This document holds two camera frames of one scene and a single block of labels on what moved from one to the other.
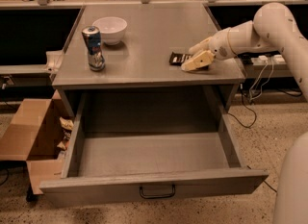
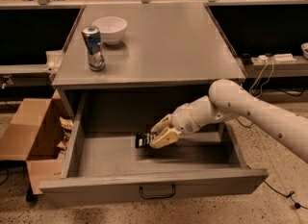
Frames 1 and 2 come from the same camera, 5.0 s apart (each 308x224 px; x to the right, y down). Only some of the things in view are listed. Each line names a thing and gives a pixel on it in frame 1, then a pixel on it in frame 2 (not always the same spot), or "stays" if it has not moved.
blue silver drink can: (91, 37) stays
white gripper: (218, 45) → (184, 117)
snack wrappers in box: (66, 127) stays
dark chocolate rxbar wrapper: (177, 59) → (142, 139)
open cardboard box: (33, 136) stays
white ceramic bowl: (112, 29) stays
